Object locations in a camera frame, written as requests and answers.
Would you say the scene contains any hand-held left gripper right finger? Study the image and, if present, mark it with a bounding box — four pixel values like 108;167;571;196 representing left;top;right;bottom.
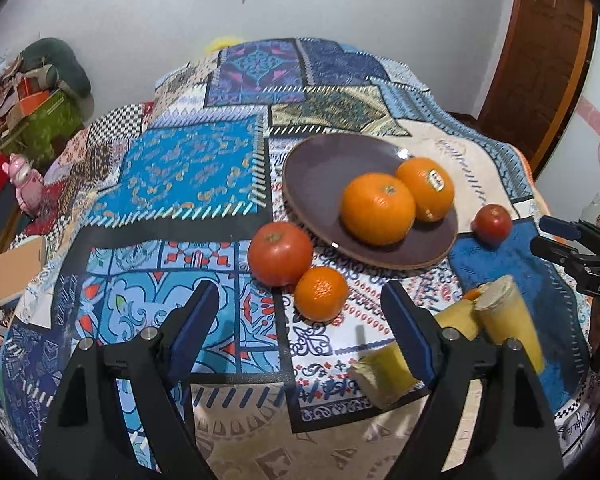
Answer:
380;280;566;480

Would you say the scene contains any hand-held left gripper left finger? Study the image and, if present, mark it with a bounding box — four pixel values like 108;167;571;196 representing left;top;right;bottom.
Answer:
37;280;221;480

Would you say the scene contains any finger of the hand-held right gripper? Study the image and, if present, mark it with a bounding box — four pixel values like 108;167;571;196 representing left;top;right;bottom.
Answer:
530;236;600;281
539;216;600;257

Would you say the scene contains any small red tomato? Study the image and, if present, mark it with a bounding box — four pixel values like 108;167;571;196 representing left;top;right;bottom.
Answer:
472;204;513;242

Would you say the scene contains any large red tomato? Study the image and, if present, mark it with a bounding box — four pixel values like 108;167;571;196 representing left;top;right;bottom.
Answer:
247;221;314;288

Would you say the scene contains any brown round plate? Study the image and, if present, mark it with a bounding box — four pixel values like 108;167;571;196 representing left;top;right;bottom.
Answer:
281;133;459;270

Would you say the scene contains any large orange with sticker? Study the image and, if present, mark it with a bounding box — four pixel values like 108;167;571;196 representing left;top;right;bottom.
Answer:
396;157;455;223

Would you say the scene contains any patchwork printed blanket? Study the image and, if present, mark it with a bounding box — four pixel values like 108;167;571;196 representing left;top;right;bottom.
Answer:
0;37;593;480

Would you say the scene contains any brown wooden door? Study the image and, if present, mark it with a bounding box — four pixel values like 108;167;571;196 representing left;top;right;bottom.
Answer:
477;0;599;172

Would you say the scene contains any tan cardboard box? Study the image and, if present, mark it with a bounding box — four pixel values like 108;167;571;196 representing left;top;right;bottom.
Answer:
0;235;47;312

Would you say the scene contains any pink toy figure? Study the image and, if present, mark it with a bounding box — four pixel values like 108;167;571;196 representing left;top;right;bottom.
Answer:
7;154;45;217

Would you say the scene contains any green storage box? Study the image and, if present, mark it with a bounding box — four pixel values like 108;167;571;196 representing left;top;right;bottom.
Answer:
0;91;84;162

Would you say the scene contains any dark green bolster pillow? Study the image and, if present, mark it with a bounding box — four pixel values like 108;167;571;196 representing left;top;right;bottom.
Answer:
19;37;92;100

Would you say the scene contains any pile of paper clutter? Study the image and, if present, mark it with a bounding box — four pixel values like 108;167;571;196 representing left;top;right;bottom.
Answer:
0;52;56;133

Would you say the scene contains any pink wall sticker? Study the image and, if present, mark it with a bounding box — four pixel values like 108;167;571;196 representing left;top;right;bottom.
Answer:
575;94;600;186

